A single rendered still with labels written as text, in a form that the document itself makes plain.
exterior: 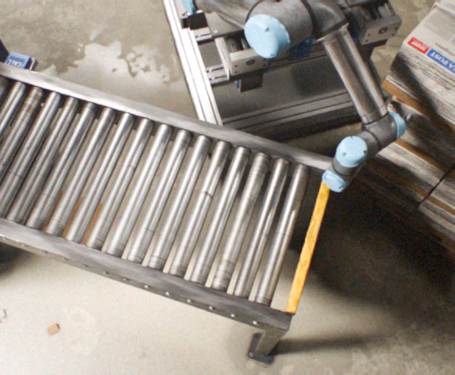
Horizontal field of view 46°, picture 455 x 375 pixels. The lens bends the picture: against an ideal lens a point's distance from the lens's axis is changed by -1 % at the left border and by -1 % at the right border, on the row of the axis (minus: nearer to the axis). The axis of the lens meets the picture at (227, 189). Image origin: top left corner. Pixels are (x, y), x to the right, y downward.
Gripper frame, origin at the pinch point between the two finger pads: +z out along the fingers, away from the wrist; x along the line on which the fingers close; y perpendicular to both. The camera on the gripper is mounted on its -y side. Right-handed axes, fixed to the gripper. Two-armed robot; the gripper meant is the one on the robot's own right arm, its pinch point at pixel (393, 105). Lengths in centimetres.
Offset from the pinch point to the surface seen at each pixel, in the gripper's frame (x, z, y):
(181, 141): 46, -49, -5
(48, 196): 66, -88, -5
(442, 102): -11.6, 4.4, 8.0
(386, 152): -5.8, 3.9, -32.9
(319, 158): 8.6, -26.8, -5.2
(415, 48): 3.0, 5.4, 21.1
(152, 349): 24, -103, -85
